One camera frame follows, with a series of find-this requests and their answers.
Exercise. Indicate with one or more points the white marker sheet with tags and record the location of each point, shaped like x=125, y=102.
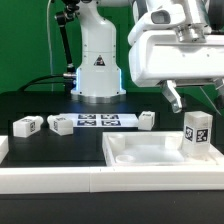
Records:
x=102, y=120

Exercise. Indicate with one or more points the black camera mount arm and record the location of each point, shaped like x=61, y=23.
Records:
x=62, y=18

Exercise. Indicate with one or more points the white square table top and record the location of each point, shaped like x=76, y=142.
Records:
x=153, y=149

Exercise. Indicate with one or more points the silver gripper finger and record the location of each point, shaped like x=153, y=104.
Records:
x=170, y=93
x=219, y=86

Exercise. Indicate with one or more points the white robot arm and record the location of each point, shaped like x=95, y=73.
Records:
x=98, y=78

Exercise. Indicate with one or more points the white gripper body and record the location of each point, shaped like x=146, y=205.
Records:
x=158, y=55

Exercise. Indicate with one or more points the white U-shaped fence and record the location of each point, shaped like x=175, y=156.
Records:
x=107, y=178

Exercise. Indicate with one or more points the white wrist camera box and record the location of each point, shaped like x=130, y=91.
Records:
x=161, y=19

